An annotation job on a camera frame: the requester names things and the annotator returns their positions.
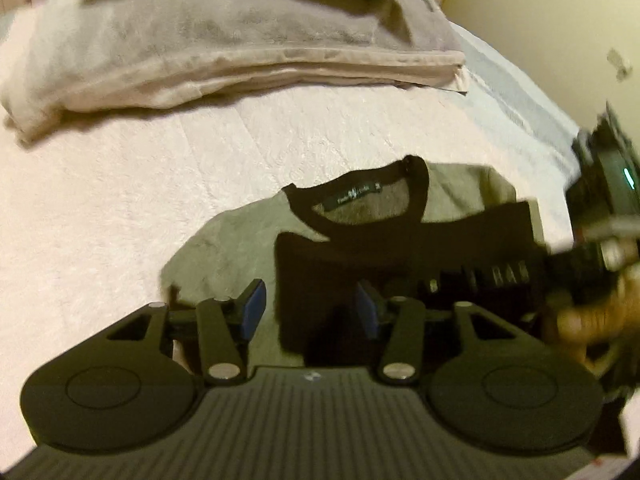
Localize grey and black sweater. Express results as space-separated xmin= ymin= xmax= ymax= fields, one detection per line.
xmin=160 ymin=155 xmax=547 ymax=367

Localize person's right hand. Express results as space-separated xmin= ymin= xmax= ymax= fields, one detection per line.
xmin=544 ymin=264 xmax=639 ymax=370

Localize grey white patterned sheet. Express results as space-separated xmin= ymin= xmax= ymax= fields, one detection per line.
xmin=450 ymin=23 xmax=578 ymax=177

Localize beige folded blanket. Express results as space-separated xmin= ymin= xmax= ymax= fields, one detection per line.
xmin=1 ymin=0 xmax=469 ymax=143

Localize white wall socket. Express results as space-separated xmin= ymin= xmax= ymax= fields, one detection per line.
xmin=606 ymin=48 xmax=634 ymax=81

